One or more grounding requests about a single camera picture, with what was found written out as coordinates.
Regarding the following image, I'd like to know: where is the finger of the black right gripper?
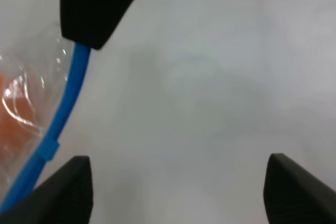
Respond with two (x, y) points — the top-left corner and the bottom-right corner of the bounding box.
(60, 0), (134, 50)

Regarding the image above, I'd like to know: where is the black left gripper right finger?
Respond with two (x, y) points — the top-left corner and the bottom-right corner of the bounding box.
(263, 153), (335, 224)

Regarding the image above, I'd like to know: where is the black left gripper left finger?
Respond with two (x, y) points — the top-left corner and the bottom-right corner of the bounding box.
(1, 156), (93, 223)

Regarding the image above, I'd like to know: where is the blue zipper slider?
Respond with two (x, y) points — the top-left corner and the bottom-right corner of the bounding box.
(37, 140), (59, 162)

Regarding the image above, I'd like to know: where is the clear zip bag blue strip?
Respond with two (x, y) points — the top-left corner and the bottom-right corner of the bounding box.
(1, 23), (91, 211)

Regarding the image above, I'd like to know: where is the orange fruit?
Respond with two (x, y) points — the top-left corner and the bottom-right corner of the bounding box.
(1, 72), (43, 156)

